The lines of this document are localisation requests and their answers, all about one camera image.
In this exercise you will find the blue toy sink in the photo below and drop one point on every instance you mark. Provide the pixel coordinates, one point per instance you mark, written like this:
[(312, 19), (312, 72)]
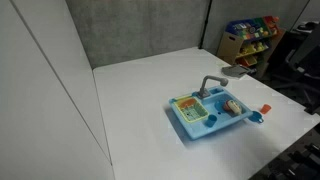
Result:
[(200, 128)]

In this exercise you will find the orange toy in rack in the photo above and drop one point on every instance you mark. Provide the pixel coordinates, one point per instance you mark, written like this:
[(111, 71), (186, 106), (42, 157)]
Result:
[(185, 102)]

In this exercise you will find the yellow-green dish rack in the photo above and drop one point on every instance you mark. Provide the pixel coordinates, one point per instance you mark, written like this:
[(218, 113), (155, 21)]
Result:
[(193, 112)]

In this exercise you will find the grey toy faucet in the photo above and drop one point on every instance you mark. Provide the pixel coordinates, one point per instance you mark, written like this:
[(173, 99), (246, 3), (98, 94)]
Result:
[(204, 85)]

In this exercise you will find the black vertical pole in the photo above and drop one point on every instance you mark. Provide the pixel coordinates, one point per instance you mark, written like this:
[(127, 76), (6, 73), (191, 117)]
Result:
[(204, 26)]

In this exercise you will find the grey metal mounting plate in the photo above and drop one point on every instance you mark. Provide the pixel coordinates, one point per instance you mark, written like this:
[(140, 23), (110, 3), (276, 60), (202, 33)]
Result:
[(236, 70)]

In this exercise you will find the wooden toy storage shelf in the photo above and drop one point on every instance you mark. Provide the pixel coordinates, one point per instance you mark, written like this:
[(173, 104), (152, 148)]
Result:
[(230, 46)]

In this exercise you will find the orange toy cup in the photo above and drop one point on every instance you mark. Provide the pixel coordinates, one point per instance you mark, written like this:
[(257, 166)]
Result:
[(265, 109)]

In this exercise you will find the black office chair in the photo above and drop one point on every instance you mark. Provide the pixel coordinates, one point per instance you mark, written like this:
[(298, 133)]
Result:
[(305, 66)]

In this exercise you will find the black equipment at table edge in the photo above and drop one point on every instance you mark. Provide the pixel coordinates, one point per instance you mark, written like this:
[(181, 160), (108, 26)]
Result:
[(293, 160)]

